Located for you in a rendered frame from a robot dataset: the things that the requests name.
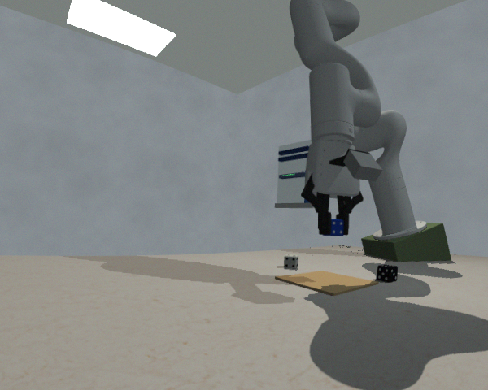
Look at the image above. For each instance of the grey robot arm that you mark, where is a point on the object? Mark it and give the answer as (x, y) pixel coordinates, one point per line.
(335, 103)

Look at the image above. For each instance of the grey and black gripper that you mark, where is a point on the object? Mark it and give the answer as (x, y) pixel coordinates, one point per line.
(330, 179)

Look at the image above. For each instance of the black die with white pips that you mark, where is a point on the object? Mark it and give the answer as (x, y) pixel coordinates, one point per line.
(387, 273)

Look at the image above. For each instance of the tan flat mat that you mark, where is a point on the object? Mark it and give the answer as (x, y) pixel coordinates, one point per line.
(327, 282)

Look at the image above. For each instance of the blue die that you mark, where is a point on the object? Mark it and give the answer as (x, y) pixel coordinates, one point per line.
(337, 227)

